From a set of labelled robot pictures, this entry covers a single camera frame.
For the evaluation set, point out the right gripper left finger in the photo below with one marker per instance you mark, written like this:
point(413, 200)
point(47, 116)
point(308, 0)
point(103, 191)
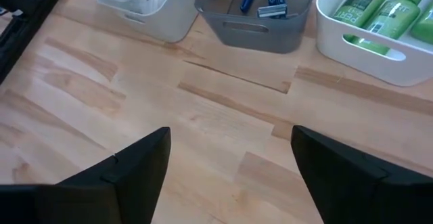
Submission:
point(128, 183)

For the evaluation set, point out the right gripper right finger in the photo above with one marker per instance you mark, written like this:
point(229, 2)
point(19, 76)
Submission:
point(355, 190)

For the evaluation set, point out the green shampoo bottle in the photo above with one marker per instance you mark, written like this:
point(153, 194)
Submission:
point(424, 27)
point(363, 2)

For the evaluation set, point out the green packets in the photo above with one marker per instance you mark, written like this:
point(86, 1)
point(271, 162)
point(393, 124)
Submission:
point(394, 17)

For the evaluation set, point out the white plastic bin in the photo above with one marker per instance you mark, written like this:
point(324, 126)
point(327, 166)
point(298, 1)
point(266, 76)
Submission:
point(372, 61)

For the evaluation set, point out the pale grey plastic bin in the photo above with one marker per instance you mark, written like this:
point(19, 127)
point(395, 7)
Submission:
point(169, 21)

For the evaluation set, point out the dark plastic bin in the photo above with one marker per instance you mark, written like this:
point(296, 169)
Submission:
point(257, 34)

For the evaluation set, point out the black aluminium table frame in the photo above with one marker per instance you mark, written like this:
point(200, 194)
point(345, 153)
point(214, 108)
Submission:
point(37, 24)

